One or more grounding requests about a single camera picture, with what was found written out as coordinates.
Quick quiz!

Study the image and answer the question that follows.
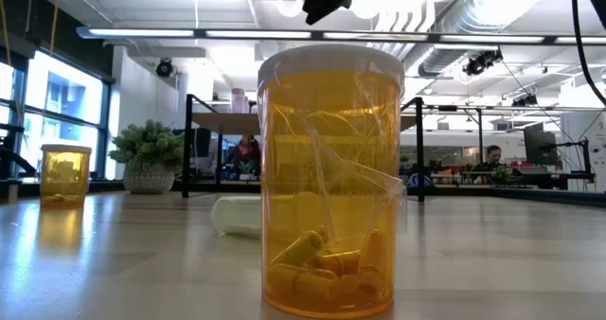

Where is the green potted plant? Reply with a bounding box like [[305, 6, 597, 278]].
[[108, 118, 186, 196]]

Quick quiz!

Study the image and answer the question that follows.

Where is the black spotlight cluster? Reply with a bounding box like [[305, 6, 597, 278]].
[[462, 48, 505, 78]]

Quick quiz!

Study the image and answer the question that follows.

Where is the silver ventilation duct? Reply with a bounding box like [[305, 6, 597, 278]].
[[401, 0, 522, 79]]

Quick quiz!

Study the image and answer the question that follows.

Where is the short wide orange pill bottle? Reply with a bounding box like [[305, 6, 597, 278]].
[[40, 143, 94, 210]]

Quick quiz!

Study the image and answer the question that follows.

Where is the black monitor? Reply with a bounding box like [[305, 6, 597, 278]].
[[523, 129, 560, 168]]

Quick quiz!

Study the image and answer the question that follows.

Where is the blue white round object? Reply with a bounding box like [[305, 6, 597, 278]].
[[405, 172, 436, 190]]

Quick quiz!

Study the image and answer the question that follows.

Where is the black metal table frame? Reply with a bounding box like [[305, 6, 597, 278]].
[[0, 180, 606, 209]]

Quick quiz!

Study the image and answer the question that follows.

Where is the white ring lamp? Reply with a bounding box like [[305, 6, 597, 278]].
[[276, 0, 305, 19]]

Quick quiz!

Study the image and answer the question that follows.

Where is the orange bottle with clear tape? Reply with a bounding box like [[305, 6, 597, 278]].
[[257, 44, 408, 320]]

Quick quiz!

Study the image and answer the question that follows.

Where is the wooden shelf black metal frame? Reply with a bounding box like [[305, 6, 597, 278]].
[[182, 93, 426, 203]]

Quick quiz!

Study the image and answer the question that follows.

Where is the pale green pill bottle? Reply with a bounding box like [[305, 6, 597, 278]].
[[211, 195, 262, 239]]

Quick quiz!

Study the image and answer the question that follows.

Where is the large window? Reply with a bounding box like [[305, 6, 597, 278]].
[[0, 49, 115, 182]]

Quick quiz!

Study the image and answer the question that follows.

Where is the person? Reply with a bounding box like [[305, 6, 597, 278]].
[[226, 134, 262, 179], [472, 144, 510, 177]]

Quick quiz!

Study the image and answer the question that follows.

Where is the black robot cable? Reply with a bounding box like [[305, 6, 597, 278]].
[[569, 0, 606, 108]]

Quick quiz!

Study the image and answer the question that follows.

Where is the long ceiling light bar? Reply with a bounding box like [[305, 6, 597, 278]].
[[75, 25, 606, 46]]

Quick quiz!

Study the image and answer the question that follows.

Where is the black ceiling spotlight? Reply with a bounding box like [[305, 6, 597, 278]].
[[155, 58, 174, 79], [510, 94, 539, 108]]

